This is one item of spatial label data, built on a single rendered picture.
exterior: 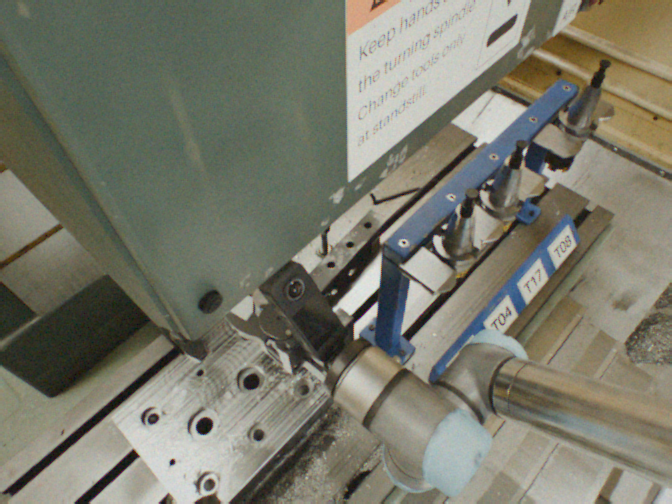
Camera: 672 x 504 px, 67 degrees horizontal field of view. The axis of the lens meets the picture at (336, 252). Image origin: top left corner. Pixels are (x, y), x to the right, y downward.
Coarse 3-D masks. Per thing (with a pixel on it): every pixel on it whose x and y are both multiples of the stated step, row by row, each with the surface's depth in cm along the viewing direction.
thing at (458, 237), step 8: (456, 208) 64; (456, 216) 64; (464, 216) 63; (472, 216) 63; (448, 224) 67; (456, 224) 64; (464, 224) 64; (472, 224) 64; (448, 232) 67; (456, 232) 65; (464, 232) 65; (472, 232) 65; (448, 240) 67; (456, 240) 66; (464, 240) 66; (472, 240) 67; (448, 248) 68; (456, 248) 67; (464, 248) 67; (472, 248) 68
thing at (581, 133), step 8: (560, 112) 83; (560, 120) 82; (560, 128) 83; (568, 128) 81; (576, 128) 81; (584, 128) 81; (592, 128) 82; (576, 136) 82; (584, 136) 82; (592, 136) 83
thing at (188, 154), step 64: (0, 0) 10; (64, 0) 11; (128, 0) 12; (192, 0) 14; (256, 0) 15; (320, 0) 17; (0, 64) 12; (64, 64) 12; (128, 64) 13; (192, 64) 15; (256, 64) 17; (320, 64) 19; (512, 64) 34; (0, 128) 16; (64, 128) 13; (128, 128) 14; (192, 128) 16; (256, 128) 18; (320, 128) 21; (64, 192) 16; (128, 192) 16; (192, 192) 18; (256, 192) 21; (320, 192) 24; (128, 256) 18; (192, 256) 20; (256, 256) 23; (192, 320) 23
